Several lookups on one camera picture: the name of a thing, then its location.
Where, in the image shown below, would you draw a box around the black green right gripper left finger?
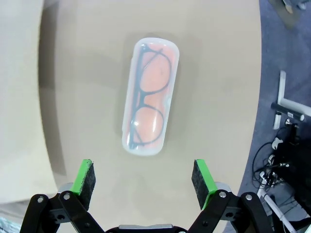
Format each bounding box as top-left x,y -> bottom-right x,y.
19,159 -> 105,233

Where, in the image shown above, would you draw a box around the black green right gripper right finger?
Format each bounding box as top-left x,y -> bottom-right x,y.
187,159 -> 273,233

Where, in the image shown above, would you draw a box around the translucent white glasses case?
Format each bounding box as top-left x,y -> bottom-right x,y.
121,36 -> 181,157

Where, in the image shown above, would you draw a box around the black framed glasses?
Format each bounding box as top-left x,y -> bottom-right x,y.
128,43 -> 173,150

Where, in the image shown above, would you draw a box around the white plug adapter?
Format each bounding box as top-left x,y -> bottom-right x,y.
271,137 -> 283,150

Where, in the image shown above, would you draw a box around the black equipment stand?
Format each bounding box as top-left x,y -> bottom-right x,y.
274,122 -> 311,220

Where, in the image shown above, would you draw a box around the black cylindrical bar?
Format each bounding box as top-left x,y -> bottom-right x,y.
270,101 -> 305,122

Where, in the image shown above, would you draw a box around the orange cleaning cloth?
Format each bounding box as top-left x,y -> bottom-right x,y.
132,43 -> 177,150

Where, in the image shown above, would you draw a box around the tan furniture leg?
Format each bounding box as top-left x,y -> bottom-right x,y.
268,0 -> 307,29

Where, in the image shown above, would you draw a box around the black looping cable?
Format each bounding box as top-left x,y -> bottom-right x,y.
251,142 -> 276,191

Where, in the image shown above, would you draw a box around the white tubular floor frame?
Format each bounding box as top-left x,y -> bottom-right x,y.
256,185 -> 300,233

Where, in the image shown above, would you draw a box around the white angled frame post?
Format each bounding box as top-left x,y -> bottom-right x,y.
273,70 -> 307,131

